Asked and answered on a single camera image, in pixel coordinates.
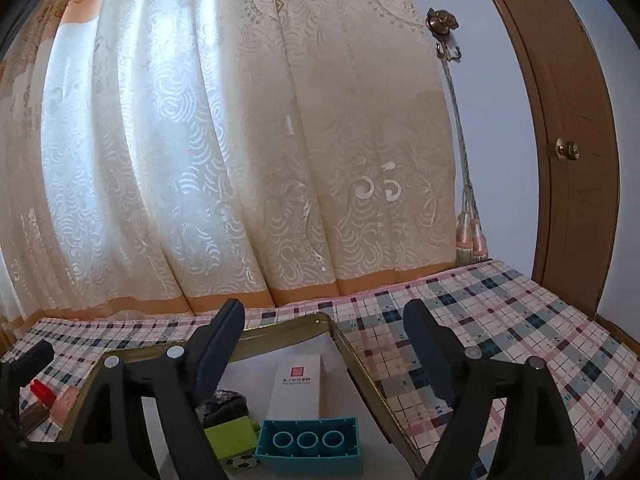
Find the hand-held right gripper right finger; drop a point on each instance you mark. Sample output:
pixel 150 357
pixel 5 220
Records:
pixel 435 360

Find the wooden door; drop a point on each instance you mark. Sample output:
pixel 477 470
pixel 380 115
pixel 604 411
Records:
pixel 565 85

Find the gold metal tin box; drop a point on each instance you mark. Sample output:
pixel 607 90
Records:
pixel 350 410

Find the brown comb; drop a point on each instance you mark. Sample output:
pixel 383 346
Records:
pixel 35 416

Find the red building block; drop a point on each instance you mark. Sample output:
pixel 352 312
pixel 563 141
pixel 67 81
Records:
pixel 42 392

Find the green building block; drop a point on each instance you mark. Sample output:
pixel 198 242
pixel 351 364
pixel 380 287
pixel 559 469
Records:
pixel 230 435

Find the brass door knob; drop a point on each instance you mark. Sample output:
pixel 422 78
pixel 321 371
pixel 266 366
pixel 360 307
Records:
pixel 567 149

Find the cream patterned curtain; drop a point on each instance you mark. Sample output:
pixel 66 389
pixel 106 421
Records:
pixel 200 135

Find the teal printed building block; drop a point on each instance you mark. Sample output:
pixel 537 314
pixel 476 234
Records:
pixel 310 462

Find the white box with red label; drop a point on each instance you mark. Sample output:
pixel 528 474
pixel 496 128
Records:
pixel 295 390

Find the small football print piece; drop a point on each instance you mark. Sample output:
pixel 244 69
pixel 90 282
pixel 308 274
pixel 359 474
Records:
pixel 242 462

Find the metal curtain tieback hook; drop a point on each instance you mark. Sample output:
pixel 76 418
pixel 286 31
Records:
pixel 442 25

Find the black lace hair clip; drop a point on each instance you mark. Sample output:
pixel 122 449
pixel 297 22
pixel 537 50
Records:
pixel 225 405

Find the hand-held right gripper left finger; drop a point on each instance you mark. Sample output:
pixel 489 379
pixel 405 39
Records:
pixel 215 355

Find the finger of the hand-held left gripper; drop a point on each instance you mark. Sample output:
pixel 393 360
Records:
pixel 30 362

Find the plaid sheet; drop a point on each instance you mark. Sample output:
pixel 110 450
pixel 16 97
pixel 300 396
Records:
pixel 500 300

